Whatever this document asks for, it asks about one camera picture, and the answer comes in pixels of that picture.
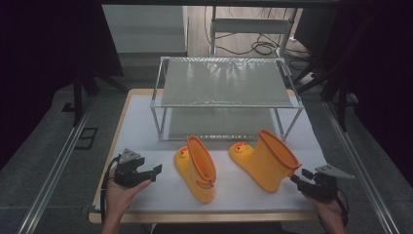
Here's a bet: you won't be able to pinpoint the black stand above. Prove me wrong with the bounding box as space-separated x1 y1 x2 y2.
60 69 130 129
291 61 359 133

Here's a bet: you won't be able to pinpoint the metal two-tier shoe rack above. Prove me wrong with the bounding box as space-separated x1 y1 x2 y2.
149 56 306 142

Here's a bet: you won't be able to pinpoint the white table mat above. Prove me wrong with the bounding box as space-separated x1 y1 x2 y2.
94 94 329 215

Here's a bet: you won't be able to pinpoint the yellow duck rain boot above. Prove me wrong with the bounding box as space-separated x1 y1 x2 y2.
173 135 218 205
228 128 303 193

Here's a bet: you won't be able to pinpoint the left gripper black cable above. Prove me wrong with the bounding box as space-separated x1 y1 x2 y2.
99 155 122 225

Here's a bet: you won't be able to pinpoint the person's left hand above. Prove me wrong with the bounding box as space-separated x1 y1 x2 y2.
104 168 152 222

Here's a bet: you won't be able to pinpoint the aluminium floor rail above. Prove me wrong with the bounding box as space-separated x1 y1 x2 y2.
322 100 401 234
17 97 95 234

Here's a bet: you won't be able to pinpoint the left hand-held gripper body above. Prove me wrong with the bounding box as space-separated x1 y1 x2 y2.
113 147 154 189

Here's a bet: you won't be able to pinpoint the grey metal stand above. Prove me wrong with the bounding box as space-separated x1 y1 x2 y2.
208 5 299 59

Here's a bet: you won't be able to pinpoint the black floor cables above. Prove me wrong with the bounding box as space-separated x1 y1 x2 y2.
204 6 314 71

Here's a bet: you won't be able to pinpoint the person's right hand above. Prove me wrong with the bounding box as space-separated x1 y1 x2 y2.
303 190 348 226

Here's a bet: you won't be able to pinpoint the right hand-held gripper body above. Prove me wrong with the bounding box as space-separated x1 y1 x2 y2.
304 163 356 203

